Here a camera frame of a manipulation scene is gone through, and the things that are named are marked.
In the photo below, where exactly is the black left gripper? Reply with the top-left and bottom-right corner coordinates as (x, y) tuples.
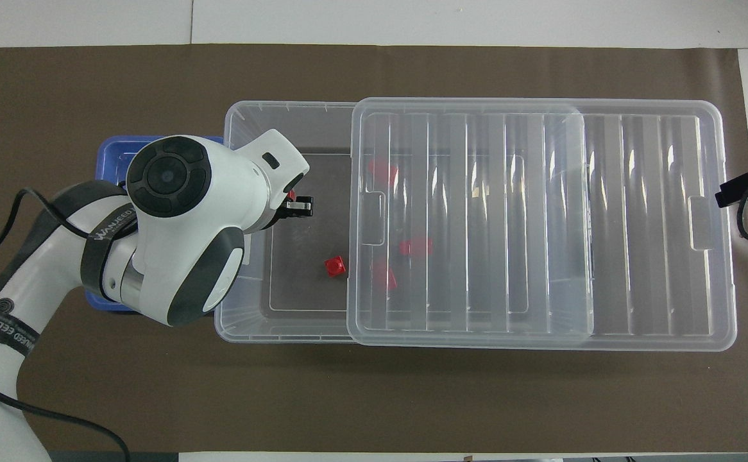
(264, 191), (316, 231)

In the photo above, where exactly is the clear ribbed box lid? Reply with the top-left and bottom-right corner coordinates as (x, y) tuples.
(346, 97), (737, 352)

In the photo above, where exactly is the clear plastic storage box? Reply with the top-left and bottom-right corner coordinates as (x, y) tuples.
(214, 99), (596, 344)

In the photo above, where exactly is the blue plastic tray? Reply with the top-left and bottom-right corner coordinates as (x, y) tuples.
(84, 135), (226, 313)

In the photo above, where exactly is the brown table mat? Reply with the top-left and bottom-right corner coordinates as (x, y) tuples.
(0, 44), (748, 453)

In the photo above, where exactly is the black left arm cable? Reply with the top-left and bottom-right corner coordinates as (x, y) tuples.
(0, 187), (132, 462)

